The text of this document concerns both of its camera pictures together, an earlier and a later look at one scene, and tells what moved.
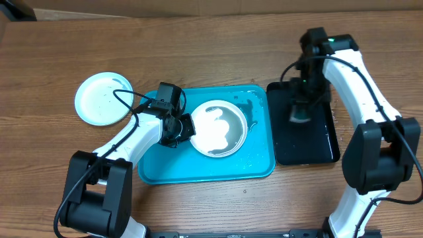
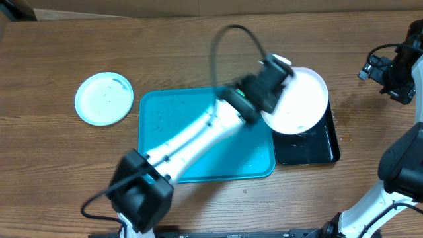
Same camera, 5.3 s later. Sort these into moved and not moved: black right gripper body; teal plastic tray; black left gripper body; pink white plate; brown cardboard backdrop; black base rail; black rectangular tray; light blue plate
Moved: pink white plate; black right gripper body; black left gripper body
Not moved: black rectangular tray; black base rail; brown cardboard backdrop; teal plastic tray; light blue plate
